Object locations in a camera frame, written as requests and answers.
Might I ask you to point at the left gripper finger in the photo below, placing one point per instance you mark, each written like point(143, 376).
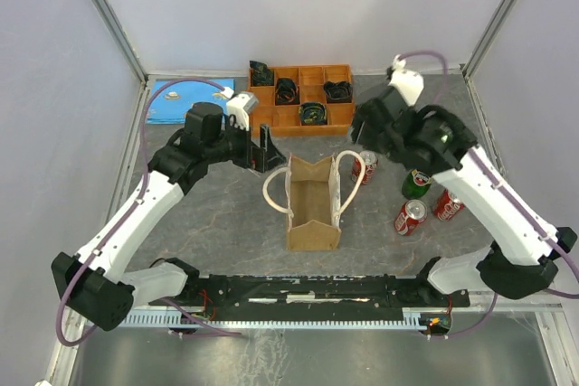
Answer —
point(274, 157)
point(264, 152)

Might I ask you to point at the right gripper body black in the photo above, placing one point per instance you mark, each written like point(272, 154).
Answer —
point(375, 142)

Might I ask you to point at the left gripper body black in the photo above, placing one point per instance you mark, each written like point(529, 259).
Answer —
point(239, 148)

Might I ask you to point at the red cola can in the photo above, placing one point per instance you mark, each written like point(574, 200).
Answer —
point(371, 162)
point(447, 206)
point(412, 214)

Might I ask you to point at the green glass bottle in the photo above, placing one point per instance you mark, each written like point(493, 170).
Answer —
point(416, 185)

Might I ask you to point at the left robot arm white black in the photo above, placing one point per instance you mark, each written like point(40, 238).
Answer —
point(94, 282)

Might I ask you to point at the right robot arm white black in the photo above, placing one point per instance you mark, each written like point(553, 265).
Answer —
point(520, 260)

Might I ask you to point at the dark rolled sock middle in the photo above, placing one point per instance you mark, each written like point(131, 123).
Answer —
point(286, 92)

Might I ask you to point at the dark rolled sock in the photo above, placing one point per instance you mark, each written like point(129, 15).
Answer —
point(286, 92)
point(260, 74)
point(312, 114)
point(338, 92)

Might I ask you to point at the dark rolled sock lower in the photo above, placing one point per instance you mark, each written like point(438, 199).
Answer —
point(312, 114)

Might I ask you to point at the orange wooden compartment tray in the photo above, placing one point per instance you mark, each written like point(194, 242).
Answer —
point(283, 117)

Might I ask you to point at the dark rolled sock upper left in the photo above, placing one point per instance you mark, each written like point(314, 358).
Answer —
point(260, 74)

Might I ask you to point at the dark rolled sock right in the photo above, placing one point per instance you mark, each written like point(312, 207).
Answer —
point(338, 92)

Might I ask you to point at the blue patterned cloth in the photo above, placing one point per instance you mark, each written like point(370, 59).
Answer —
point(171, 105)

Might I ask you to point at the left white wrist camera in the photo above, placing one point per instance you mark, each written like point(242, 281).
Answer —
point(240, 106)

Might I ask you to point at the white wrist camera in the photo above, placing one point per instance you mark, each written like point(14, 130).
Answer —
point(240, 106)
point(408, 83)

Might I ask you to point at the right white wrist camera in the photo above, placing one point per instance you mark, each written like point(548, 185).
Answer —
point(408, 83)

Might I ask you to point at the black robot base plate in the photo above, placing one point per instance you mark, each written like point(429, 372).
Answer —
point(302, 299)

